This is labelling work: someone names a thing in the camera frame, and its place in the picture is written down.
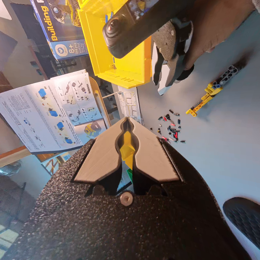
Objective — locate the pile of small pins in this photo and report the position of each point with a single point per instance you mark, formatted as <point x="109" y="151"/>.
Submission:
<point x="170" y="130"/>

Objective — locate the blue toy set box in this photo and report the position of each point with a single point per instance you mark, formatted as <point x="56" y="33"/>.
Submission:
<point x="61" y="28"/>

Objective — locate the yellow parts tray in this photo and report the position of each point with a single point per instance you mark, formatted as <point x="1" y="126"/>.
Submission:
<point x="122" y="53"/>

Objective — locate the green storage bin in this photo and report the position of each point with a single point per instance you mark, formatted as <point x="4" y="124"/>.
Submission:
<point x="129" y="175"/>

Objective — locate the yellow storage bin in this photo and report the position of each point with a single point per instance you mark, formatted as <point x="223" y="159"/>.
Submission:
<point x="126" y="148"/>

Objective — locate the instruction booklet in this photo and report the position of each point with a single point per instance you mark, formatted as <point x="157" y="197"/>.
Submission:
<point x="48" y="109"/>

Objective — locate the person's right hand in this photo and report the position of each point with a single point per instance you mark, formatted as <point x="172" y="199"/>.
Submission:
<point x="215" y="28"/>

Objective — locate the yellow toy arm beam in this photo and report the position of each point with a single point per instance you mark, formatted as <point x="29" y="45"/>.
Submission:
<point x="203" y="99"/>

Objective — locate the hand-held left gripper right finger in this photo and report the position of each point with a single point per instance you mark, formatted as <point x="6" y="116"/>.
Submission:
<point x="156" y="162"/>

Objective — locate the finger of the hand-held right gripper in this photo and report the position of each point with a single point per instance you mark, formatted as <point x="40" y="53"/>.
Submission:
<point x="155" y="69"/>
<point x="164" y="89"/>

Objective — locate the printed paper sheets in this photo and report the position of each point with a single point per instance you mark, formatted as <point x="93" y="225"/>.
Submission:
<point x="130" y="103"/>

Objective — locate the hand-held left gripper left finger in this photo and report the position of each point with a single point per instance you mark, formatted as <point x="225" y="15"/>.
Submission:
<point x="99" y="162"/>

